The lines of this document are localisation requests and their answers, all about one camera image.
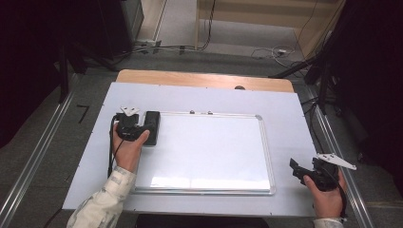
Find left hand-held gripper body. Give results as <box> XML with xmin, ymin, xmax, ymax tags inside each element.
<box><xmin>115</xmin><ymin>105</ymin><xmax>144</xmax><ymax>143</ymax></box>

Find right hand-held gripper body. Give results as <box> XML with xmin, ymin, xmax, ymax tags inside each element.
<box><xmin>307</xmin><ymin>153</ymin><xmax>357</xmax><ymax>192</ymax></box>

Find black whiteboard eraser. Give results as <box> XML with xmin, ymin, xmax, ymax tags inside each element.
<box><xmin>143</xmin><ymin>110</ymin><xmax>162</xmax><ymax>146</ymax></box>

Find person's right hand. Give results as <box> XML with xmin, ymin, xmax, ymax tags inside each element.
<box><xmin>303</xmin><ymin>171</ymin><xmax>347</xmax><ymax>219</ymax></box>

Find person's left hand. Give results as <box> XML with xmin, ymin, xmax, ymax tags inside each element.
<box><xmin>112</xmin><ymin>123</ymin><xmax>151</xmax><ymax>174</ymax></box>

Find silver-framed whiteboard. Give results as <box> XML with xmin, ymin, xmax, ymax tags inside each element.
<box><xmin>129</xmin><ymin>110</ymin><xmax>277</xmax><ymax>196</ymax></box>

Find black metal stand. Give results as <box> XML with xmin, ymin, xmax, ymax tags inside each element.
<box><xmin>268</xmin><ymin>53</ymin><xmax>334</xmax><ymax>116</ymax></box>
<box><xmin>56</xmin><ymin>41</ymin><xmax>119</xmax><ymax>105</ymax></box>

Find grey power strip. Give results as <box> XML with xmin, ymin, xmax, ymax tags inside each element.
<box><xmin>135</xmin><ymin>39</ymin><xmax>163</xmax><ymax>54</ymax></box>

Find black cabinet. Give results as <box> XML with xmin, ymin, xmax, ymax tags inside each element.
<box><xmin>94</xmin><ymin>0</ymin><xmax>145</xmax><ymax>61</ymax></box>

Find person's dark clothing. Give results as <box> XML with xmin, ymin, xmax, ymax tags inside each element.
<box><xmin>135</xmin><ymin>214</ymin><xmax>271</xmax><ymax>228</ymax></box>

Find dark curtain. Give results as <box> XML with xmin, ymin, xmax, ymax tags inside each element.
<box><xmin>0</xmin><ymin>0</ymin><xmax>107</xmax><ymax>150</ymax></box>
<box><xmin>327</xmin><ymin>0</ymin><xmax>403</xmax><ymax>194</ymax></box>

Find light wooden shelf unit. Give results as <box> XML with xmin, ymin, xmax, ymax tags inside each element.
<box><xmin>194</xmin><ymin>0</ymin><xmax>347</xmax><ymax>59</ymax></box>

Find right hand-held gripper cable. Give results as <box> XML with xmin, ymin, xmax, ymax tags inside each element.
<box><xmin>321</xmin><ymin>166</ymin><xmax>348</xmax><ymax>220</ymax></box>

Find hand-held gripper cable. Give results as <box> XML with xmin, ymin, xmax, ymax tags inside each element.
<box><xmin>106</xmin><ymin>114</ymin><xmax>125</xmax><ymax>179</ymax></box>
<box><xmin>321</xmin><ymin>166</ymin><xmax>348</xmax><ymax>220</ymax></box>

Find left hand-held gripper cable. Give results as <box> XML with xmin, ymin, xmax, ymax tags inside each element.
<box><xmin>106</xmin><ymin>114</ymin><xmax>125</xmax><ymax>179</ymax></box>

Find black cable by rail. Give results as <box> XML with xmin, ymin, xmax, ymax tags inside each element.
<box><xmin>299</xmin><ymin>96</ymin><xmax>328</xmax><ymax>157</ymax></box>

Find black floor cables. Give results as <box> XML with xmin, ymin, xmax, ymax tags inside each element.
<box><xmin>112</xmin><ymin>0</ymin><xmax>218</xmax><ymax>60</ymax></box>

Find white floor cable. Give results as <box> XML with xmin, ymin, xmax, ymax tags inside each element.
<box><xmin>251</xmin><ymin>45</ymin><xmax>298</xmax><ymax>68</ymax></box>

